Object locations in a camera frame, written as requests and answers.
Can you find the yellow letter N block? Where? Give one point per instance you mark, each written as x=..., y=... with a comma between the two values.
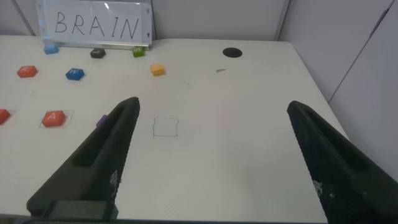
x=157, y=69

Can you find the purple letter I block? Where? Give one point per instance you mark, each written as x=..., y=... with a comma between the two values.
x=102, y=120

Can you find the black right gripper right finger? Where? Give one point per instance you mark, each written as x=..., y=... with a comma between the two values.
x=348, y=174

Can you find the black letter L block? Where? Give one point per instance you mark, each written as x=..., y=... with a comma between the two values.
x=97, y=53

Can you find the orange letter R block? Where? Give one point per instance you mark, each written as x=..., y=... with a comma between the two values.
x=27, y=71

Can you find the green letter S block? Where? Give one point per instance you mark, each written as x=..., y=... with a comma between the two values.
x=138, y=51

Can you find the orange letter A block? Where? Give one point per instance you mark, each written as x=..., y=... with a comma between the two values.
x=53, y=119
x=3, y=115

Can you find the light blue letter F block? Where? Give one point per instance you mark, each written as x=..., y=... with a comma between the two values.
x=51, y=48

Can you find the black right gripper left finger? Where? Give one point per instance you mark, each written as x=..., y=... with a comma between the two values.
x=93, y=161

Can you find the black round table grommet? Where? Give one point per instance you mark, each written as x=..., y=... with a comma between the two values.
x=232, y=52

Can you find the blue letter W block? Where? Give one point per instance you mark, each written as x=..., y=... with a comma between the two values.
x=74, y=74

